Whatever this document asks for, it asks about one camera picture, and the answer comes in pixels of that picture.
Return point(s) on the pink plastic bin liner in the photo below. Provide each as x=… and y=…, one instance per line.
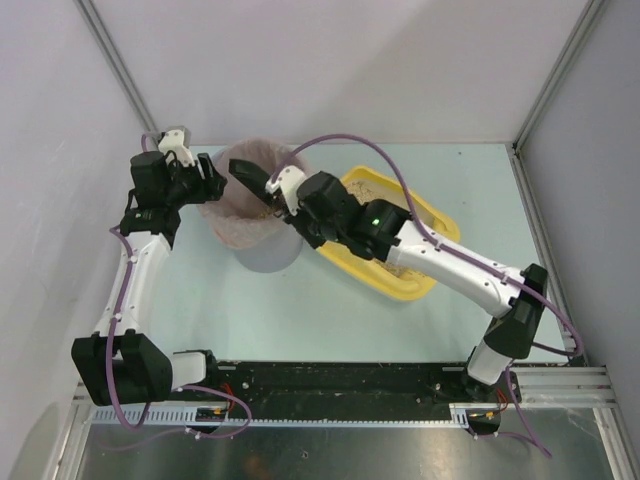
x=239, y=219

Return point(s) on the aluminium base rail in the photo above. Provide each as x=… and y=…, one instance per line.
x=565, y=387

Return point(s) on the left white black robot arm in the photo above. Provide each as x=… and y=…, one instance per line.
x=118, y=360

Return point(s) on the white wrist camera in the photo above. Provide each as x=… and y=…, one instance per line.
x=176, y=140
x=285, y=186

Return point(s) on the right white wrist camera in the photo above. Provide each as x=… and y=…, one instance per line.
x=285, y=186

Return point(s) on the grey trash bin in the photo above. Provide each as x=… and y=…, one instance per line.
x=272, y=254

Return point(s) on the left aluminium frame post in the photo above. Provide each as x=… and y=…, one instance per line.
x=115, y=61

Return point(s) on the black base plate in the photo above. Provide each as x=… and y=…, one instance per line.
x=355, y=392

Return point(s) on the black slotted litter scoop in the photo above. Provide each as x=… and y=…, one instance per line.
x=253, y=178

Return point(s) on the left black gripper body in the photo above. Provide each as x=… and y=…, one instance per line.
x=206, y=179

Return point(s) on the right aluminium frame post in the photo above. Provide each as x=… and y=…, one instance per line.
x=569, y=54

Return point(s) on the beige cat litter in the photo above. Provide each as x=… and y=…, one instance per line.
x=365, y=191

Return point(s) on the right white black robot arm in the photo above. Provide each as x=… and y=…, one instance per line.
x=322, y=210

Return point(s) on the aluminium frame post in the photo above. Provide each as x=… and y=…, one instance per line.
x=115, y=61
x=569, y=54

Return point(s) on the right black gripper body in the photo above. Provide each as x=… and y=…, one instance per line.
x=279, y=201

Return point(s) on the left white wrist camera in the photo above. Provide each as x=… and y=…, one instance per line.
x=176, y=140

